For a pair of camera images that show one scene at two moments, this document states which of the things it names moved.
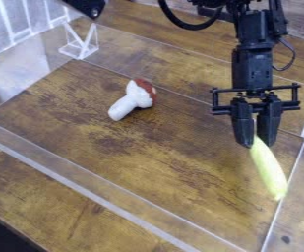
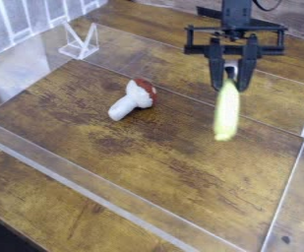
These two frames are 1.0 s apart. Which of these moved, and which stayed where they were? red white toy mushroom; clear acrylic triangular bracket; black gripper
Moved: black gripper
Stayed: red white toy mushroom; clear acrylic triangular bracket
